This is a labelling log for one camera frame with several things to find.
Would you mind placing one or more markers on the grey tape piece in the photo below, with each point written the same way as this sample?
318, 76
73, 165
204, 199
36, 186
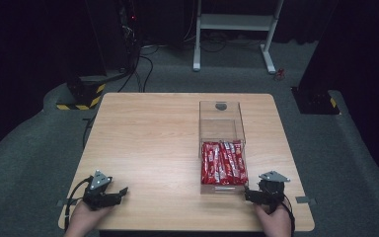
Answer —
61, 202
305, 200

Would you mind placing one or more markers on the clear acrylic box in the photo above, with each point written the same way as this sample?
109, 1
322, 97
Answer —
221, 122

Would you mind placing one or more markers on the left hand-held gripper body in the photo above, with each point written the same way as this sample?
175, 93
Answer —
96, 194

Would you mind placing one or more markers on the dark equipment rack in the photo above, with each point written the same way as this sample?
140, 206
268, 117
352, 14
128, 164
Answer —
129, 33

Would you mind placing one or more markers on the person's right hand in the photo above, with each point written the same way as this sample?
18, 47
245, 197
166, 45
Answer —
273, 222

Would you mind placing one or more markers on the clear acrylic drawer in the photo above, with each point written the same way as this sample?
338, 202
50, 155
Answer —
224, 189

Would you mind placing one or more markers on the person's left hand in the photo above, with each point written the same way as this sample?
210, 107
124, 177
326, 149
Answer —
85, 221

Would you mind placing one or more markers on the row of red snack packets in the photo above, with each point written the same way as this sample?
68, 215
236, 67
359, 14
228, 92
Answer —
223, 162

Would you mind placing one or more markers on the black yellow striped stand base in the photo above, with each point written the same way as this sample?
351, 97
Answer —
85, 93

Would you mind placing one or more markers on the small red floor object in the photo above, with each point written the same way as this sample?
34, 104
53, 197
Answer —
279, 74

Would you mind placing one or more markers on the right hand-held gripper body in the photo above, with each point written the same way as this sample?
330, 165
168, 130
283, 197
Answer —
272, 189

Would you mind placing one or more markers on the white metal stand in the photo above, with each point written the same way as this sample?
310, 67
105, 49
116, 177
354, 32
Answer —
234, 21

